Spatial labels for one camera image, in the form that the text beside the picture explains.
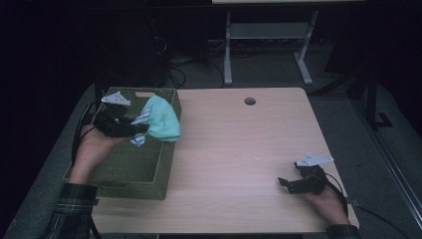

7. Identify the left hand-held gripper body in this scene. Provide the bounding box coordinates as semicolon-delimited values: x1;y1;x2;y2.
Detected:
92;91;134;139

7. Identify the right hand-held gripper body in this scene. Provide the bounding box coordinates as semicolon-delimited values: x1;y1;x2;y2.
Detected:
293;152;334;196

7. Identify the teal cloth with striped trim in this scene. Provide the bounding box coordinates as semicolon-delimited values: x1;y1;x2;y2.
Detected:
128;95;183;147

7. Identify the green woven basket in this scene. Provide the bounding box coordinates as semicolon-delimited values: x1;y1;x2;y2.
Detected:
63;87;183;201

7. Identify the person's right hand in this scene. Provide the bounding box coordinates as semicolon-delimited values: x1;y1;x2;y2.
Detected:
298;184;351;227

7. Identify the person's left hand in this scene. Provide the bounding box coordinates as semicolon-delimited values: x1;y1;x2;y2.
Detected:
68;123;131;185

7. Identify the dark metal stand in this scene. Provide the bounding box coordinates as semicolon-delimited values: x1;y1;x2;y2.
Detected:
362;64;394;131

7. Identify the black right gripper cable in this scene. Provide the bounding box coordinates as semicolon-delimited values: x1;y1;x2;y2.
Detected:
322;171;350;217

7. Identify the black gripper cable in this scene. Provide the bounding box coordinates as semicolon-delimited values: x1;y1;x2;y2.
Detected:
322;171;350;217
71;99;103;167

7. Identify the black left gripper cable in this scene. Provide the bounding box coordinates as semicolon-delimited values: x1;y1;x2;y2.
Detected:
71;99;103;167

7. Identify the tangle of floor cables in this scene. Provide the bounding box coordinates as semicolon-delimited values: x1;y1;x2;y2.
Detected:
164;35;227;90

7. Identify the aluminium floor rail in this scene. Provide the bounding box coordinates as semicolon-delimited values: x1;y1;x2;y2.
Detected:
350;98;422;231

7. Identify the white metal desk frame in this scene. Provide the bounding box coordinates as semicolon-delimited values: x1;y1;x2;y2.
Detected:
223;9;320;87

